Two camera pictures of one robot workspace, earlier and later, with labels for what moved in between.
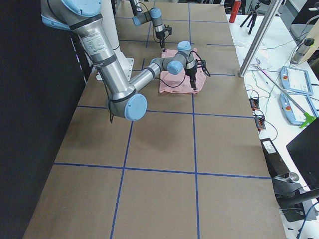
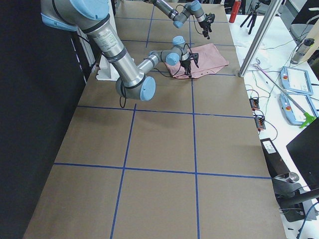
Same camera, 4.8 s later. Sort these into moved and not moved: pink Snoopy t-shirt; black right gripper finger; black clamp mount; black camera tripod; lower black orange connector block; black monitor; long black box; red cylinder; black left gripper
Moved: black left gripper; pink Snoopy t-shirt; black right gripper finger
Not moved: lower black orange connector block; black camera tripod; black monitor; black clamp mount; long black box; red cylinder
